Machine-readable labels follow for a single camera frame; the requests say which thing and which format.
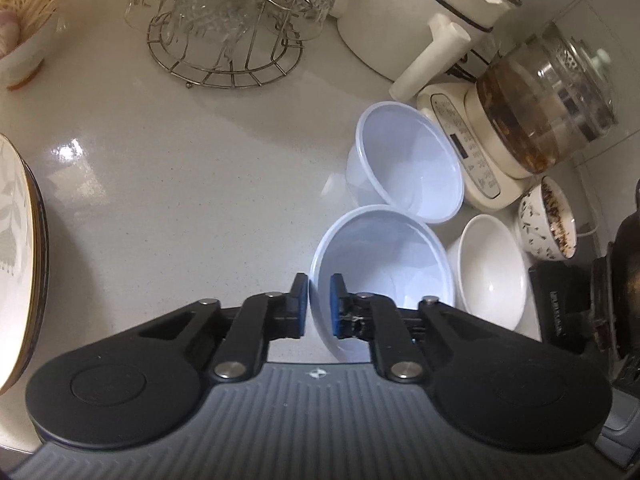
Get translucent plastic bowl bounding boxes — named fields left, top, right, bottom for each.
left=309, top=205, right=456, bottom=363
left=345, top=101, right=464, bottom=224

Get white ceramic bowl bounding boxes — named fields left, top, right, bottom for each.
left=447, top=214, right=527, bottom=330

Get leaf pattern plate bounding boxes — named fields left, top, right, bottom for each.
left=1, top=136, right=50, bottom=392

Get black induction cooktop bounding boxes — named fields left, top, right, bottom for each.
left=528, top=258, right=616, bottom=356

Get dark wok pan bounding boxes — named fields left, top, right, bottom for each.
left=591, top=211, right=639, bottom=396

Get patterned bowl with tea leaves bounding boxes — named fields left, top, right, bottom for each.
left=516, top=176, right=577, bottom=261

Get glass kettle on base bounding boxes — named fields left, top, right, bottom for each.
left=416, top=24, right=617, bottom=212

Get white electric cooking pot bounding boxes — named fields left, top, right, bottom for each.
left=330, top=0, right=522, bottom=102

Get wire rack with glass cups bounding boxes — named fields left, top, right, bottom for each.
left=125, top=0, right=335, bottom=89

